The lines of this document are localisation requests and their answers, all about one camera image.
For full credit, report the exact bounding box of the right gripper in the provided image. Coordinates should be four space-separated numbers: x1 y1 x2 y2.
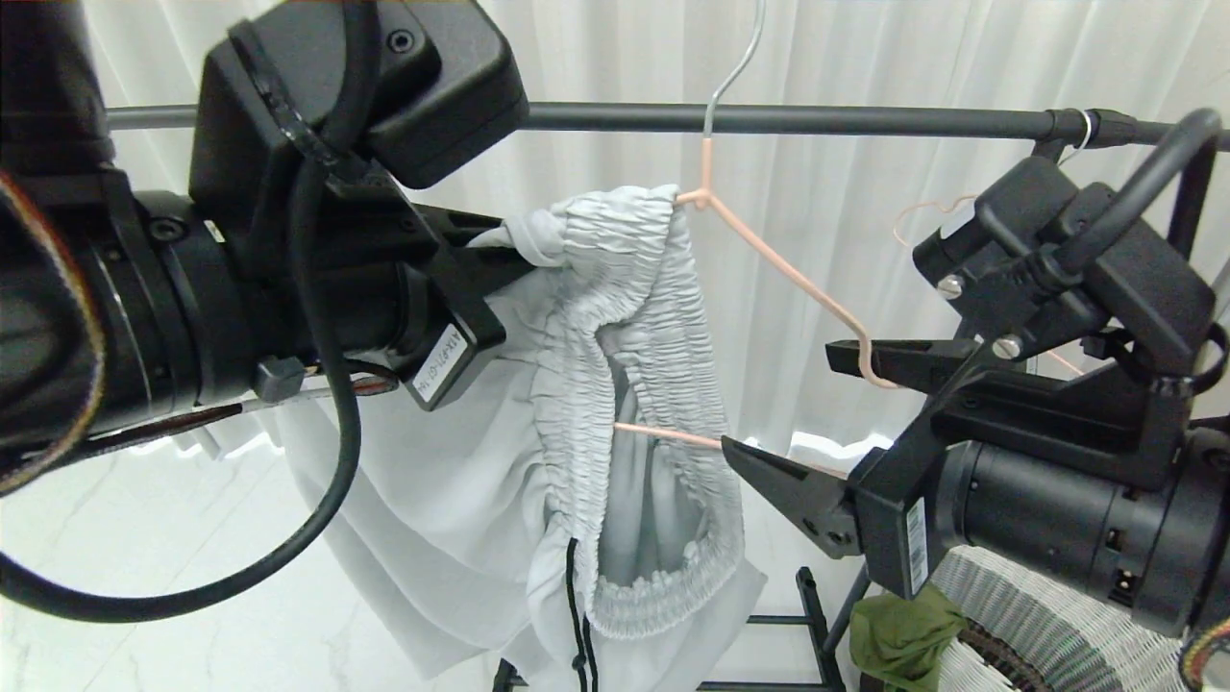
721 338 1216 637

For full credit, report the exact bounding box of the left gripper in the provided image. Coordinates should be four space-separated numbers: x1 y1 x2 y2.
101 190 507 426

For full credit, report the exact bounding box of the green garment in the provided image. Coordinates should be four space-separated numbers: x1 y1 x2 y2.
849 581 970 692

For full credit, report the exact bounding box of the white laundry basket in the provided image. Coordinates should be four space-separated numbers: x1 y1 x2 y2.
927 543 1193 692

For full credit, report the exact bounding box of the black clothes rack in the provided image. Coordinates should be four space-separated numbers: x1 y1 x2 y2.
106 101 1230 692

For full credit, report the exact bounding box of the white curtain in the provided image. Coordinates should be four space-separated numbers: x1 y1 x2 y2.
77 0 1230 462

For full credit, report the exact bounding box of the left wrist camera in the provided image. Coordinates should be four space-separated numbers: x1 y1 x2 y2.
187 0 529 282

